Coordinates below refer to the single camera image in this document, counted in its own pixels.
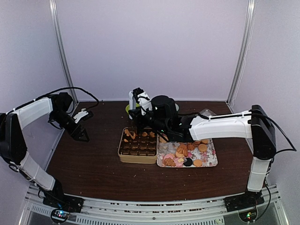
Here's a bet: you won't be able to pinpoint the brown flower cookie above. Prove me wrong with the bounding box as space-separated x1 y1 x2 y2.
124 129 131 136

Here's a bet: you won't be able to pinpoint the black sandwich cookie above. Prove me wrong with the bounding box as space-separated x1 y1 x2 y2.
183 158 193 167

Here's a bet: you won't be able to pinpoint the green bowl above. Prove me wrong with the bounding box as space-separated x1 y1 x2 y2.
126 105 131 114

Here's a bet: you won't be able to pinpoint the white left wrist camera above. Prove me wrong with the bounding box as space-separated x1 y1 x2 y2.
73 108 94 124

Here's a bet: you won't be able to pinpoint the aluminium corner post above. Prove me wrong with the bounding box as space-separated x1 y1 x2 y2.
48 0 78 101
226 0 256 110

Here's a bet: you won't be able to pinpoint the round patterned biscuit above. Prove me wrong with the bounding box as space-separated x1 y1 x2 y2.
159 136 168 143

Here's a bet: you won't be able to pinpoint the gold cookie tin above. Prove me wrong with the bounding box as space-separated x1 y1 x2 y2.
118 127 158 164

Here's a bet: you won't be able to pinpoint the metal serving tongs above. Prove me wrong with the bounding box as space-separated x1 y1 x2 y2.
128 126 137 139

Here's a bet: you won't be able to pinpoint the pink round cookie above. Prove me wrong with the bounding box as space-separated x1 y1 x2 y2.
163 153 174 160

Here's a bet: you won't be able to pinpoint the aluminium corner post left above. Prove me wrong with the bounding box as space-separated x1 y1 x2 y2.
48 0 78 101

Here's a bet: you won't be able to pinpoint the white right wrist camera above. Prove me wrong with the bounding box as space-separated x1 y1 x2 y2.
128 88 152 116

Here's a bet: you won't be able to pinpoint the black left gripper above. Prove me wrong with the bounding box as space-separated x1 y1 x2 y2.
50 110 89 142

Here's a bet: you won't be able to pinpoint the aluminium corner post right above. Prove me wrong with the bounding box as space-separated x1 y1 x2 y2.
226 0 256 110

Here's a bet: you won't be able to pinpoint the aluminium front rail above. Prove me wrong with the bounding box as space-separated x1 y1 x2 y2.
18 184 290 225

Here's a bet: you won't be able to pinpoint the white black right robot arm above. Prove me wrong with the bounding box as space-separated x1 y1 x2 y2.
128 88 280 212

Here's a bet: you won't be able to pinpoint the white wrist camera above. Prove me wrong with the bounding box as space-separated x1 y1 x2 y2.
128 88 152 116
73 108 94 124

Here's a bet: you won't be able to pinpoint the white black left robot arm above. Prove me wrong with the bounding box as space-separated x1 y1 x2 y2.
0 86 63 204

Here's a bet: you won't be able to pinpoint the floral cookie tray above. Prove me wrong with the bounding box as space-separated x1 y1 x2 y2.
157 137 218 168

